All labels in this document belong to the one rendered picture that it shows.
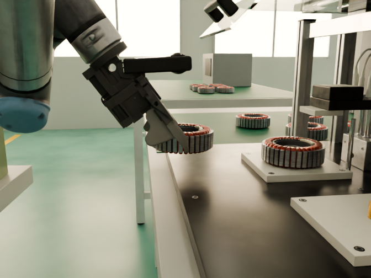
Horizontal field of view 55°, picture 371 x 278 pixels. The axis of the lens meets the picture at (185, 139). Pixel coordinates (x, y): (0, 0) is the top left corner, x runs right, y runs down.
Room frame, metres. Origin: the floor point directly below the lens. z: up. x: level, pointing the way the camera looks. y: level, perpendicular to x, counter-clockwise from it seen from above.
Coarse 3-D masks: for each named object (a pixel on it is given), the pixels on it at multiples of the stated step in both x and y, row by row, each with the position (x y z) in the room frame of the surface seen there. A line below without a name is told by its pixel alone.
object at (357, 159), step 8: (344, 136) 0.68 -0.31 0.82; (360, 136) 0.65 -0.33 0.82; (344, 144) 0.68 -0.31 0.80; (360, 144) 0.63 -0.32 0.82; (368, 144) 0.61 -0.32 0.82; (344, 152) 0.67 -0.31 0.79; (352, 152) 0.65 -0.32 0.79; (360, 152) 0.63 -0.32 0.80; (368, 152) 0.61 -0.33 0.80; (344, 160) 0.67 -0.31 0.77; (352, 160) 0.65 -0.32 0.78; (360, 160) 0.62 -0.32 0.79; (368, 160) 0.61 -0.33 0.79; (360, 168) 0.62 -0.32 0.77; (368, 168) 0.61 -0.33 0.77
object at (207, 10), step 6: (216, 0) 0.55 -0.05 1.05; (222, 0) 0.55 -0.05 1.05; (228, 0) 0.55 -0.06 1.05; (210, 6) 0.60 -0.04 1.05; (216, 6) 0.57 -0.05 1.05; (222, 6) 0.55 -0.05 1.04; (228, 6) 0.55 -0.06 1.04; (234, 6) 0.55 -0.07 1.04; (210, 12) 0.64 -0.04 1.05; (216, 12) 0.64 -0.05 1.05; (228, 12) 0.55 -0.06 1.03; (234, 12) 0.55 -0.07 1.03; (216, 18) 0.64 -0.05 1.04
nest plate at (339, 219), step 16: (304, 208) 0.42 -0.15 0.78; (320, 208) 0.42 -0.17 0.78; (336, 208) 0.42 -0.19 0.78; (352, 208) 0.42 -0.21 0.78; (320, 224) 0.38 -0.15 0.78; (336, 224) 0.37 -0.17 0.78; (352, 224) 0.37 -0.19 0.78; (368, 224) 0.37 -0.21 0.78; (336, 240) 0.34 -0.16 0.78; (352, 240) 0.34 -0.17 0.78; (368, 240) 0.34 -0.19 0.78; (352, 256) 0.31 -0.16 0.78; (368, 256) 0.31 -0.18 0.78
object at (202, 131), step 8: (184, 128) 0.66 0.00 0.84; (192, 128) 0.65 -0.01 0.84; (200, 128) 0.62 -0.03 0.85; (208, 128) 0.62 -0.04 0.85; (192, 136) 0.57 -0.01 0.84; (200, 136) 0.58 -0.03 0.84; (208, 136) 0.59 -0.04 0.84; (160, 144) 0.58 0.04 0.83; (168, 144) 0.57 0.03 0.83; (176, 144) 0.57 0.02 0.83; (192, 144) 0.57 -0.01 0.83; (200, 144) 0.58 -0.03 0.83; (208, 144) 0.59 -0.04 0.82; (168, 152) 0.59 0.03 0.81; (176, 152) 0.57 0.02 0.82; (184, 152) 0.57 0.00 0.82; (192, 152) 0.57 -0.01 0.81; (200, 152) 0.59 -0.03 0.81
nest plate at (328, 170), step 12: (252, 156) 0.67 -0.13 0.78; (252, 168) 0.62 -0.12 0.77; (264, 168) 0.59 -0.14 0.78; (276, 168) 0.59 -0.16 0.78; (288, 168) 0.59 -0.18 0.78; (300, 168) 0.59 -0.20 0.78; (312, 168) 0.59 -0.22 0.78; (324, 168) 0.59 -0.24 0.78; (336, 168) 0.59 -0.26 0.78; (264, 180) 0.56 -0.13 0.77; (276, 180) 0.55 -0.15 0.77; (288, 180) 0.55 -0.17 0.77; (300, 180) 0.56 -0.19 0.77
